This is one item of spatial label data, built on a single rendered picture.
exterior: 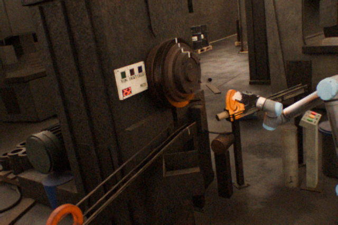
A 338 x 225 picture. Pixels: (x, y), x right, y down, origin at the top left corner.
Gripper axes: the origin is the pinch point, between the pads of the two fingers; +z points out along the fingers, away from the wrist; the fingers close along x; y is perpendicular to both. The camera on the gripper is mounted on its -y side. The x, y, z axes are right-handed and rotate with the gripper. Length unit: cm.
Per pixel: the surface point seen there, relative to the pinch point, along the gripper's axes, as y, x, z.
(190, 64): 27.8, 35.0, 20.3
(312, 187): -66, -30, -72
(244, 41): -118, -817, 275
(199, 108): -10.6, 13.7, 18.6
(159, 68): 27, 57, 30
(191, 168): -23, 71, -9
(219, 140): -33.0, 9.9, -0.5
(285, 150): -39, -25, -45
